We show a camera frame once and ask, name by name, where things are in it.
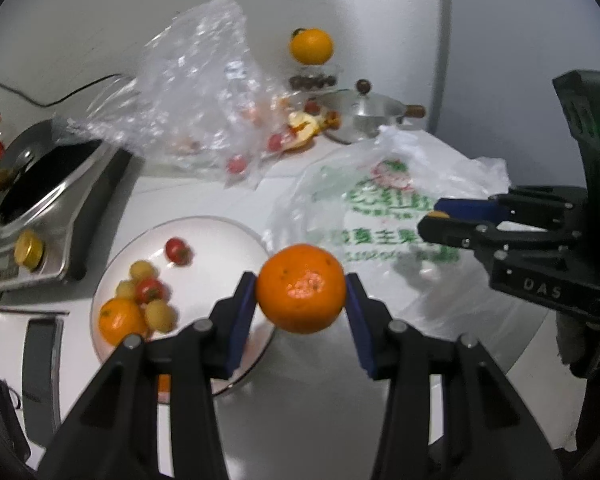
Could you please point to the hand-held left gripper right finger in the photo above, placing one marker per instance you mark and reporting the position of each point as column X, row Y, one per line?
column 362, row 335

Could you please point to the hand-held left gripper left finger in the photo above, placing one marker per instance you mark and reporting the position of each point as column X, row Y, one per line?
column 240, row 330

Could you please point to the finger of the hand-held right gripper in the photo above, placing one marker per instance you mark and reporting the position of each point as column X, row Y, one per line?
column 467, row 208
column 450, row 235

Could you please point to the orange tangerine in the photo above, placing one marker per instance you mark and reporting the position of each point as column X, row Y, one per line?
column 121, row 321
column 164, row 385
column 300, row 287

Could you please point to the white plate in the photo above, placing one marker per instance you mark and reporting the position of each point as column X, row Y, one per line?
column 210, row 245

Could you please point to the printed plastic bag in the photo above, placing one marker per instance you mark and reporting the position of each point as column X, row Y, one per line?
column 330, row 195

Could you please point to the person's right forearm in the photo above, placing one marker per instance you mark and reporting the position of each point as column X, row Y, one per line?
column 567, row 340

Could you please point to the small steel pot with lid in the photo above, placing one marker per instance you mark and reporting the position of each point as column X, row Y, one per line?
column 365, row 110

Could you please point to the grey refrigerator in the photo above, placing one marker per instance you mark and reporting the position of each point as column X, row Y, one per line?
column 520, row 35

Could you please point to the orange peel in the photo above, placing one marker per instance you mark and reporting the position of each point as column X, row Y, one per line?
column 302, row 130

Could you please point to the silver induction cooker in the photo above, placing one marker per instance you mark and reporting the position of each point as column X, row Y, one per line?
column 80, row 220

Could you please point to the clear container of dark dates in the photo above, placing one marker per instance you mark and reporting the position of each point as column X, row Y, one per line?
column 314, row 81

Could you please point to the grey smartphone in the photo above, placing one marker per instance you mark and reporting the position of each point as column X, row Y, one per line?
column 40, row 360

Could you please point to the gold cooker knob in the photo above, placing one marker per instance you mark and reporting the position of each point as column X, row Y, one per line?
column 29, row 251

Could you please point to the large orange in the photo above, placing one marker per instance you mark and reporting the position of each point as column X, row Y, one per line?
column 311, row 46

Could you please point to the black handheld device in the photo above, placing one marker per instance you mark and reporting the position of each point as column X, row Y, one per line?
column 2, row 410

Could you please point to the clear plastic bag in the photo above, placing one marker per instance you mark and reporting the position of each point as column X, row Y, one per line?
column 195, row 60

